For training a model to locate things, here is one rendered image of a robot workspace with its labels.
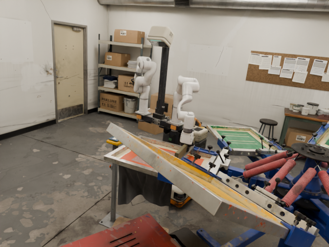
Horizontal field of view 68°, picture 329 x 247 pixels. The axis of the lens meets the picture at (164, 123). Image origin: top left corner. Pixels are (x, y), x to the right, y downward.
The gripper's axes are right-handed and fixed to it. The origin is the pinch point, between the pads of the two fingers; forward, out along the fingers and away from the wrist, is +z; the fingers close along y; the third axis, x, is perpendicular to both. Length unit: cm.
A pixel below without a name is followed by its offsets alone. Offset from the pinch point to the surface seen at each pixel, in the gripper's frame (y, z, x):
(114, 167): 73, 43, -9
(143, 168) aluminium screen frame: 21.0, 10.7, 29.7
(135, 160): 35.9, 14.0, 16.3
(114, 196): 72, 77, -9
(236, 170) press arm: -41.8, 5.0, 2.3
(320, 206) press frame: -95, 7, 16
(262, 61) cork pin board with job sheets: -24, -60, -379
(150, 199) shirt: 16.9, 40.0, 22.7
